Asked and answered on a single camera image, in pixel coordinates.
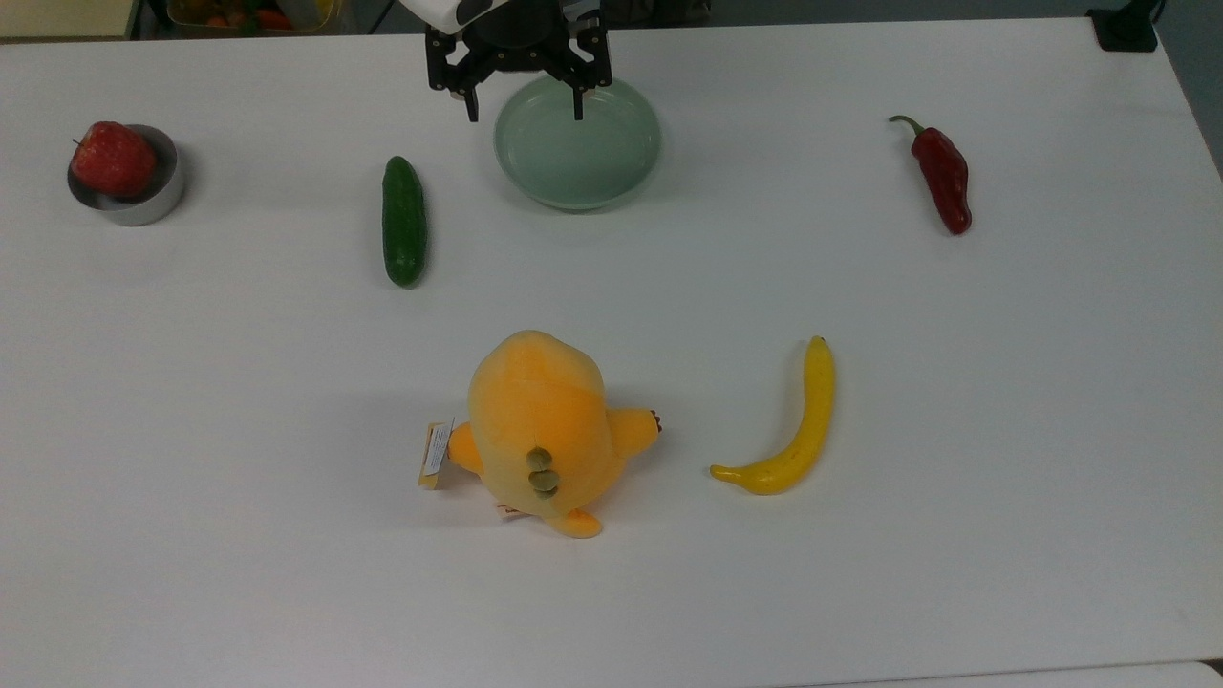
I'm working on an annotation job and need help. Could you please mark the black clamp mount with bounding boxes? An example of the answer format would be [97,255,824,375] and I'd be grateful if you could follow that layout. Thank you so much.
[1087,0,1162,53]

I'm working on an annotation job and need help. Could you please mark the green cucumber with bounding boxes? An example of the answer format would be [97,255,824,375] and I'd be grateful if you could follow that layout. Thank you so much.
[382,156,428,289]

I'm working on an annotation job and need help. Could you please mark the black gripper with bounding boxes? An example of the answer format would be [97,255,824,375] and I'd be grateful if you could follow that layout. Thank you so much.
[426,0,613,122]

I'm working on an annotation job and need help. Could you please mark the yellow banana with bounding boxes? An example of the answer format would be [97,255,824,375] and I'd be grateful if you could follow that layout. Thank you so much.
[710,335,837,496]

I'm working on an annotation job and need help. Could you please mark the orange plush toy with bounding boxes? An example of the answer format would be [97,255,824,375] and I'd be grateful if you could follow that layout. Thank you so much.
[418,330,663,540]

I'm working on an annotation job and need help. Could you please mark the small metal bowl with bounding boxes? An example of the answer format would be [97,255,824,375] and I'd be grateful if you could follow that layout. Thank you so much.
[67,124,186,227]

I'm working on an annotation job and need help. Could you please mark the pale green plastic plate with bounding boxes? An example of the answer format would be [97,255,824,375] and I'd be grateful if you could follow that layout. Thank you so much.
[493,75,663,212]

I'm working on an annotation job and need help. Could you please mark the clear bin with produce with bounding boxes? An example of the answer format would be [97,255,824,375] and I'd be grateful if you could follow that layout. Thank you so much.
[167,0,347,35]

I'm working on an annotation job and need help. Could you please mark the red chili pepper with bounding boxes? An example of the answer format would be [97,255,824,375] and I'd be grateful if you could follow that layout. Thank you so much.
[889,115,974,236]

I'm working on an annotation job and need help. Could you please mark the red apple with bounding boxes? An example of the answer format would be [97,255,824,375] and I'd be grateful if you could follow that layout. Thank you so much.
[71,120,158,199]

